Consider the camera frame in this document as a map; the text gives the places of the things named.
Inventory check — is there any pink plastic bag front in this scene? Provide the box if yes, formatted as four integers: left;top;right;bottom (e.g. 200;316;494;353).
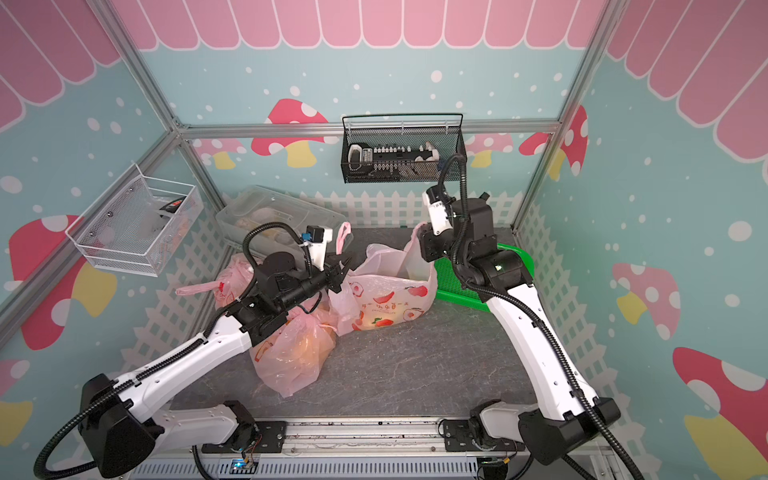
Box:
175;253;254;309

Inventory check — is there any pink plastic bag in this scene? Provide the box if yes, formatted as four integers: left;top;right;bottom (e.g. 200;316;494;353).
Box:
330;229;438;335
175;253;254;309
249;301;337;398

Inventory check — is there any pink plastic bag back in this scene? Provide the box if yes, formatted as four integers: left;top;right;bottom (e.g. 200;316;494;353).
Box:
330;229;438;335

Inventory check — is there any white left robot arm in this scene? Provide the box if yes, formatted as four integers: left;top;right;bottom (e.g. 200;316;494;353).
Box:
33;222;349;479

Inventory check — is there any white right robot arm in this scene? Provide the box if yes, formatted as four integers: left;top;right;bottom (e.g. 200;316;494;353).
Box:
417;153;643;479

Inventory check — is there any green plastic basket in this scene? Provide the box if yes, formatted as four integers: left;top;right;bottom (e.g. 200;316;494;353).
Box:
433;242;535;313

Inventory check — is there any clear lidded storage box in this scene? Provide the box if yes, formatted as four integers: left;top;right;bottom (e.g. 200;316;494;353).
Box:
215;184;350;262

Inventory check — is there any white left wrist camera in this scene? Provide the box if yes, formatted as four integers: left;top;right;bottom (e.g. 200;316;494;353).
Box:
302;225;333;270

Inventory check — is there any black wire mesh basket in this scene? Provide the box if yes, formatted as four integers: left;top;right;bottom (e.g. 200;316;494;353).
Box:
340;113;466;184

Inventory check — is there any white wire mesh basket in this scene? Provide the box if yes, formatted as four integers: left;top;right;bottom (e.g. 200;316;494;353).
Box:
65;164;204;277

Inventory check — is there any metal base rail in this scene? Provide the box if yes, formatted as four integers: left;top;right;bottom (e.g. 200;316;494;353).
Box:
119;416;607;480

